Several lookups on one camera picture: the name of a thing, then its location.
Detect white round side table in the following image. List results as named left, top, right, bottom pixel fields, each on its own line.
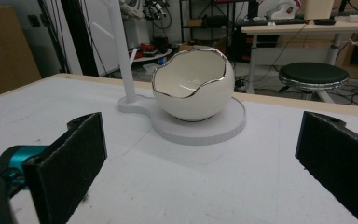
left=130, top=48, right=173, bottom=64

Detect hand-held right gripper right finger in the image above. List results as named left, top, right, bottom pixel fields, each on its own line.
left=295, top=110, right=358, bottom=224

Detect floor cables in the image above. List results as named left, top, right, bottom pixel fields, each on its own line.
left=318, top=83, right=358, bottom=108

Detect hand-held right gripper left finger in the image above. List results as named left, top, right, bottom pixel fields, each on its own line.
left=22, top=112, right=108, bottom=224

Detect white eggshell-shaped ceramic bowl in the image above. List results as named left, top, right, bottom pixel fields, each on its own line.
left=151, top=45, right=236, bottom=122

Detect brown cardboard panel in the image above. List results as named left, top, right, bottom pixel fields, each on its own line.
left=0, top=5, right=42, bottom=102

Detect beige box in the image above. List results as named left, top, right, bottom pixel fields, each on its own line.
left=303, top=0, right=335, bottom=21

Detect black tripod stand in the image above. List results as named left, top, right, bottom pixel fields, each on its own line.
left=36, top=0, right=73, bottom=75

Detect black round stool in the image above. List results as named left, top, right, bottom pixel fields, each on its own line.
left=278, top=62, right=351, bottom=104

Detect black keyboard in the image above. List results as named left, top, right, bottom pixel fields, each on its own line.
left=236, top=18, right=307, bottom=27

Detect black metal shelf rack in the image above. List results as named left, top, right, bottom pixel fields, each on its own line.
left=179, top=0, right=237, bottom=45

